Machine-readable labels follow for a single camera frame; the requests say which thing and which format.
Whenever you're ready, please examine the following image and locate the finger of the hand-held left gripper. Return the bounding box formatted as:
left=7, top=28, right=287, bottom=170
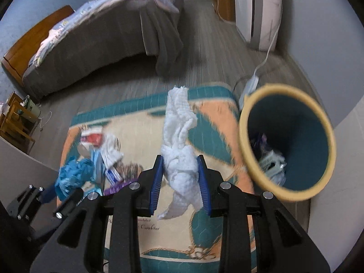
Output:
left=6, top=185, right=58, bottom=221
left=53, top=189, right=85, bottom=219

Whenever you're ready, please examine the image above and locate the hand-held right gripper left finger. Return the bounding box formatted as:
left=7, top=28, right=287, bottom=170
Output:
left=30, top=155, right=164, bottom=273

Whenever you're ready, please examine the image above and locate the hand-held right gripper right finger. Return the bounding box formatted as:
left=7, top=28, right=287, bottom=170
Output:
left=196, top=155, right=332, bottom=273

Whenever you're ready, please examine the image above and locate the purple bottle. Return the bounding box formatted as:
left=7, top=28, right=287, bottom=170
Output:
left=103, top=178, right=139, bottom=196

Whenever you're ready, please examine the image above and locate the white cloth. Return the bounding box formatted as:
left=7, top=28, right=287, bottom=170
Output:
left=157, top=86, right=201, bottom=220

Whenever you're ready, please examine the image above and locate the blue and white tube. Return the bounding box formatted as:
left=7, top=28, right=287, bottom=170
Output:
left=104, top=167, right=127, bottom=183

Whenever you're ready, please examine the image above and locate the white paper cup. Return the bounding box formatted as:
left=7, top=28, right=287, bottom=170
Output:
left=77, top=143, right=93, bottom=158

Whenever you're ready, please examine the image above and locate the white tissue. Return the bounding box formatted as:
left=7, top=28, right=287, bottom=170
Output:
left=101, top=134, right=125, bottom=167

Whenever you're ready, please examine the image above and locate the yellow rimmed teal wastebasket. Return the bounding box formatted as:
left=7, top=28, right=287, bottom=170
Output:
left=238, top=83, right=337, bottom=203

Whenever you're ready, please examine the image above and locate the patterned teal orange cushion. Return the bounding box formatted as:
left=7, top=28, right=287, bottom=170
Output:
left=57, top=83, right=258, bottom=264

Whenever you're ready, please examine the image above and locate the wooden stool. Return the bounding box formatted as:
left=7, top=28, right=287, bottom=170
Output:
left=0, top=91, right=40, bottom=154

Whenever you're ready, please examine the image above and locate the white bucket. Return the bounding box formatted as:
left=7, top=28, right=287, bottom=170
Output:
left=21, top=95, right=40, bottom=120

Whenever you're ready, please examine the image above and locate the white power strip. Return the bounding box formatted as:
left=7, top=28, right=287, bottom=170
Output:
left=238, top=75, right=260, bottom=106

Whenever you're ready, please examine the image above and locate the white wardrobe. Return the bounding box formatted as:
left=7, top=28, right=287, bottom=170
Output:
left=309, top=99, right=364, bottom=273

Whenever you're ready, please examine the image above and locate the bed with grey blanket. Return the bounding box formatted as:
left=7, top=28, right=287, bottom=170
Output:
left=22, top=0, right=186, bottom=102

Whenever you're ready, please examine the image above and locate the wooden bed headboard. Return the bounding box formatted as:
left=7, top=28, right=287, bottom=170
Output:
left=1, top=5, right=75, bottom=87

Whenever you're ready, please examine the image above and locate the blue printed quilt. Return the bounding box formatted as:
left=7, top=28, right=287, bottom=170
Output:
left=33, top=0, right=180, bottom=68

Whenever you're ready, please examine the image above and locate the white air purifier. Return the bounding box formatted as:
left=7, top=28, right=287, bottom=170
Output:
left=233, top=0, right=284, bottom=52

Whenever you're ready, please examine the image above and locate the thin white floor cable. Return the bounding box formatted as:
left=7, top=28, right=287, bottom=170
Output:
left=39, top=110, right=53, bottom=132

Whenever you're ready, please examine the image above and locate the black cable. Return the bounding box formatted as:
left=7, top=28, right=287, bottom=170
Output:
left=233, top=76, right=251, bottom=92

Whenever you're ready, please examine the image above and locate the white power cable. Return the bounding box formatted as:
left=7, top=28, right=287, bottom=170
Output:
left=253, top=5, right=284, bottom=78

